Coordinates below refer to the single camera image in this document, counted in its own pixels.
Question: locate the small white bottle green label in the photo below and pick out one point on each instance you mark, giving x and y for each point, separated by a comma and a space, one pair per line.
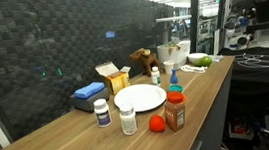
156, 77

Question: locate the teal lid dough can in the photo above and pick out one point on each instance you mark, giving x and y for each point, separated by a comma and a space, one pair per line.
175, 88

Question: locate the white supplement bottle blue label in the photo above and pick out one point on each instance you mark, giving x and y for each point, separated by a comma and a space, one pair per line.
103, 116
128, 121

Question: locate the white paper plate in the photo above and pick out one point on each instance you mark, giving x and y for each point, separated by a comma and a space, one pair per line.
140, 98

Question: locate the open yellow cardboard box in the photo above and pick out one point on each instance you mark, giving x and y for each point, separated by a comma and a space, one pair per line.
117, 83

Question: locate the brown plush moose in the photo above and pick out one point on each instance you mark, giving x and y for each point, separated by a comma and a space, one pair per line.
148, 60

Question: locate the white paper cup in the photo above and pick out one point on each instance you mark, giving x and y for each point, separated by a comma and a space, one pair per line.
169, 67

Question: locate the blue toy bottle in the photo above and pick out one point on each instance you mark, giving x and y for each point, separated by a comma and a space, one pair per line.
173, 78

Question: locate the dried brown leaves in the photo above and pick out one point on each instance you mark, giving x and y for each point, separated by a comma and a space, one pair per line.
173, 47

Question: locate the blue folded cloth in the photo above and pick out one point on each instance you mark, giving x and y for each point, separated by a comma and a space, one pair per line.
89, 90

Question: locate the red toy strawberry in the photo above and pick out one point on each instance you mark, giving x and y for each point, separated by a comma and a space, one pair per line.
156, 124

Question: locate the grey mesh box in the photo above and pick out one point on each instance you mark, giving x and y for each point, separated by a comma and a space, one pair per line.
89, 104

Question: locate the spice jar orange lid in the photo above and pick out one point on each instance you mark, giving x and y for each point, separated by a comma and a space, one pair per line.
175, 116

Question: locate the white bowl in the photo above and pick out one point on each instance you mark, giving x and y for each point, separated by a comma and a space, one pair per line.
195, 57

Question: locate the white lamp bar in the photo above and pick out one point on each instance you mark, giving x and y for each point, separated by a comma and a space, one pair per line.
174, 18

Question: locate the green toy lime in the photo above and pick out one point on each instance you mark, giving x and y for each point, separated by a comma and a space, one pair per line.
205, 61

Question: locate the clear plastic bag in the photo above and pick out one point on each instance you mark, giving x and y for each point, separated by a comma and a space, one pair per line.
217, 58

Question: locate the black vertical pillar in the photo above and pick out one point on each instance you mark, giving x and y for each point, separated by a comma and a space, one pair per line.
195, 15

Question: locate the white blue lab equipment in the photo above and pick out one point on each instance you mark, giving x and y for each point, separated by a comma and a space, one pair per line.
237, 29

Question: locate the red object under table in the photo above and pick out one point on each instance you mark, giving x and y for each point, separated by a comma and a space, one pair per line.
239, 127

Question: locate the black cloth covered table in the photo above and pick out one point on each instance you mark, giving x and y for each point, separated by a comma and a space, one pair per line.
259, 82

